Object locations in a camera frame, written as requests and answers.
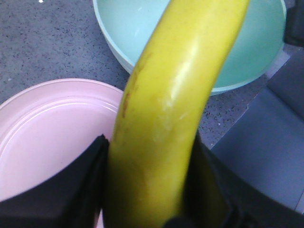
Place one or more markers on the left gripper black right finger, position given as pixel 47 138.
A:
pixel 215 197

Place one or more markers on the green bowl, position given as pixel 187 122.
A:
pixel 128 24

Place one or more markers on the yellow banana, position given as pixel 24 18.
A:
pixel 161 109

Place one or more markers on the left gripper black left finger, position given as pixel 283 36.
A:
pixel 70 199

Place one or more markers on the pink plate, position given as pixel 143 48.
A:
pixel 46 127

